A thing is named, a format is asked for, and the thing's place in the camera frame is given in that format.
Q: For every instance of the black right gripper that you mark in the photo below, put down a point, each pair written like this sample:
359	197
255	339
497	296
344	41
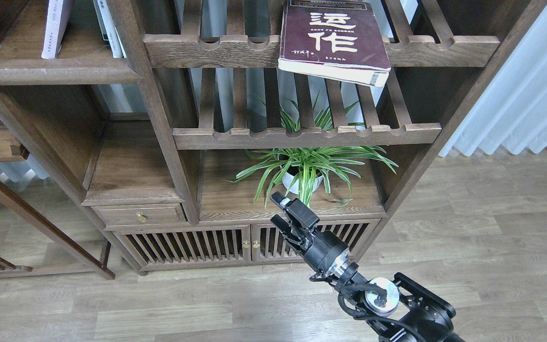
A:
324	252

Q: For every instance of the white lavender paperback book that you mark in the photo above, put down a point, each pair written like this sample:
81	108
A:
58	13

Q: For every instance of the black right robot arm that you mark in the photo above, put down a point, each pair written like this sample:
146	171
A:
398	310

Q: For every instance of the white upright books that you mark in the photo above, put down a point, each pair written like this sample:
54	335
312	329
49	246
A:
108	29

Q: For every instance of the white plant pot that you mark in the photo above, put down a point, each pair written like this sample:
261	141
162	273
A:
294	186

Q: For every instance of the green spider plant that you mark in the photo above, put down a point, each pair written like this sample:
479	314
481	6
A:
307	162

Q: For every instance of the brass drawer knob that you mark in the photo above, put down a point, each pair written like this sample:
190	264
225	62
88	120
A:
141	217

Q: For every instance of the dark red thick book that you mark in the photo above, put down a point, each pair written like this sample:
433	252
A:
333	39

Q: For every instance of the dark wooden bookshelf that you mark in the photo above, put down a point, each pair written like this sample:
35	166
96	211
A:
163	131

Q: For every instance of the white pleated curtain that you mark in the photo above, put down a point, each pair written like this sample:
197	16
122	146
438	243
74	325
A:
512	112

